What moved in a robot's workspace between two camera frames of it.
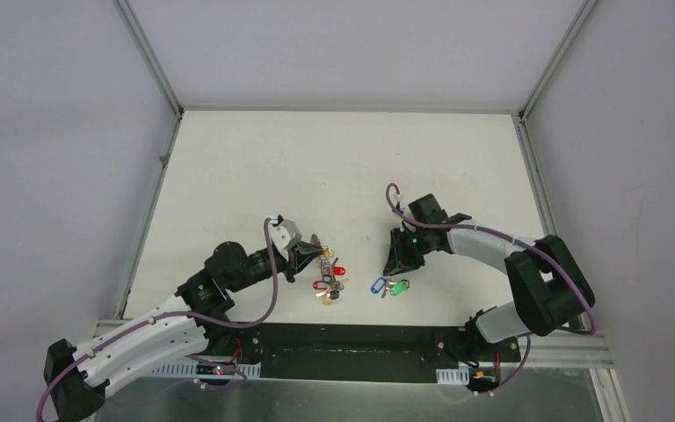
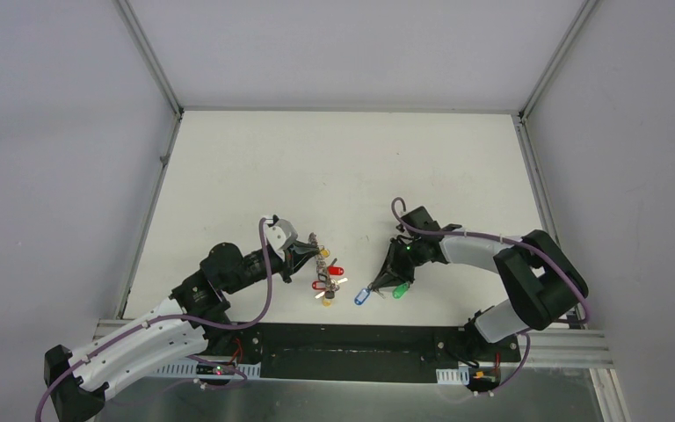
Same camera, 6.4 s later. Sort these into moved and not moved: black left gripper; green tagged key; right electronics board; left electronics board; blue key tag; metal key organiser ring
Moved: blue key tag; metal key organiser ring
Not moved: green tagged key; left electronics board; right electronics board; black left gripper
